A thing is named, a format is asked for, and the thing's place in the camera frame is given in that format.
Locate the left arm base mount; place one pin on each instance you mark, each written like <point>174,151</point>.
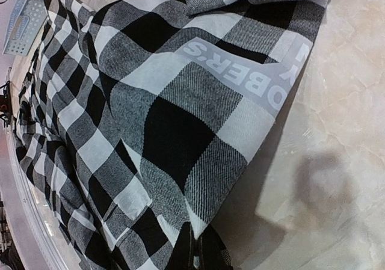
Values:
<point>6,104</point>

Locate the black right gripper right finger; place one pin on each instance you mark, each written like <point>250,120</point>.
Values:
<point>211,252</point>

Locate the black white checkered shirt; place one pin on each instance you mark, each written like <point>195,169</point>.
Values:
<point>141,116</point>

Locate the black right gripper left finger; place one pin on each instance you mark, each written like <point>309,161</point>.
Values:
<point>183,253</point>

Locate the aluminium front rail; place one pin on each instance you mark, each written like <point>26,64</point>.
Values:
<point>26,19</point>

